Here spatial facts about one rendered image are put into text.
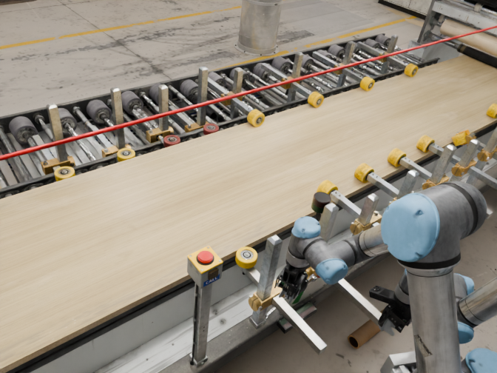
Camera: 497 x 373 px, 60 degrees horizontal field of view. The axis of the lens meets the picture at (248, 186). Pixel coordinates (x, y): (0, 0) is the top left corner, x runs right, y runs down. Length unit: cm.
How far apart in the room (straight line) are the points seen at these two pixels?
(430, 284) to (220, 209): 106
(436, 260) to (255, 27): 478
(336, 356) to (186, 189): 125
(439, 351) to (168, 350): 102
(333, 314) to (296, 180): 98
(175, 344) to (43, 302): 50
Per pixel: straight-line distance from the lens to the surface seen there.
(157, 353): 170
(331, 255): 118
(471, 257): 340
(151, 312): 159
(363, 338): 254
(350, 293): 165
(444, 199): 88
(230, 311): 180
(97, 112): 253
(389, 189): 200
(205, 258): 115
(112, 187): 188
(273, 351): 245
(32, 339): 147
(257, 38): 549
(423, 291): 91
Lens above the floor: 210
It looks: 39 degrees down
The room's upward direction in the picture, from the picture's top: 8 degrees clockwise
